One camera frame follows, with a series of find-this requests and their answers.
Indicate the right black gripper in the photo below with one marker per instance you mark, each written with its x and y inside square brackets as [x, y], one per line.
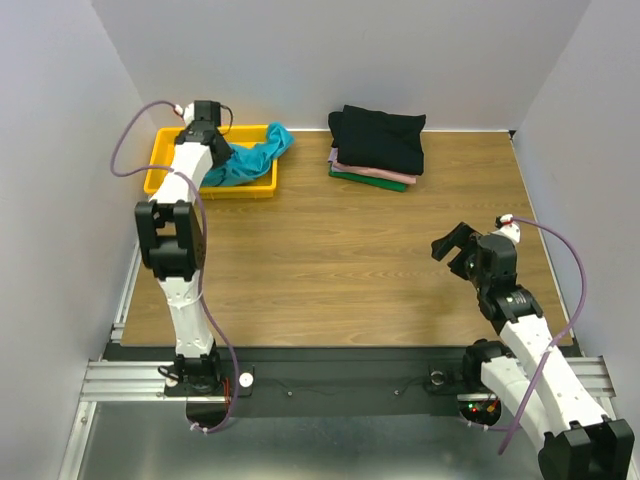
[466, 250]

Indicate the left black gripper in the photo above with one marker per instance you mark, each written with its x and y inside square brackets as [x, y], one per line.
[227, 151]

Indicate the teal t shirt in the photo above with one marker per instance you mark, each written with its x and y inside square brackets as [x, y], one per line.
[254, 149]

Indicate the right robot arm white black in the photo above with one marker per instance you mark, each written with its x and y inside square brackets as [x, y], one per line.
[574, 436]

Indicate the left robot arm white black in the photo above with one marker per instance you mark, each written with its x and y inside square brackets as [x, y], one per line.
[173, 244]

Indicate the yellow plastic tray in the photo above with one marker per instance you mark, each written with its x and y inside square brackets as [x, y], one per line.
[250, 185]

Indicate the folded green t shirt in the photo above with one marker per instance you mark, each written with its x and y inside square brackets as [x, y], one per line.
[372, 181]

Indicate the folded lavender t shirt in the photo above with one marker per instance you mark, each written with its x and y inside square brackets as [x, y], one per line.
[333, 155]

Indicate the folded pink t shirt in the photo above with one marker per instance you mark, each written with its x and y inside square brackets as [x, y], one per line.
[375, 173]

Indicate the folded black t shirt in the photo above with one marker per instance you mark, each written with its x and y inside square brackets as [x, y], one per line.
[376, 139]

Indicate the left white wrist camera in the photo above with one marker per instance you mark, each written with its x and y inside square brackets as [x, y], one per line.
[186, 113]

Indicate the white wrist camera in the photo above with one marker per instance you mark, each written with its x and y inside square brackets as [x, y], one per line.
[186, 113]
[506, 226]

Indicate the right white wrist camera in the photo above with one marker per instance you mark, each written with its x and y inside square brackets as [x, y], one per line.
[506, 226]

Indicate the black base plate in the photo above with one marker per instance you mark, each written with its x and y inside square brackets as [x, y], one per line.
[323, 382]

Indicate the aluminium frame rail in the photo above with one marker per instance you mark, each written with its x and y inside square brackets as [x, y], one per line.
[110, 381]

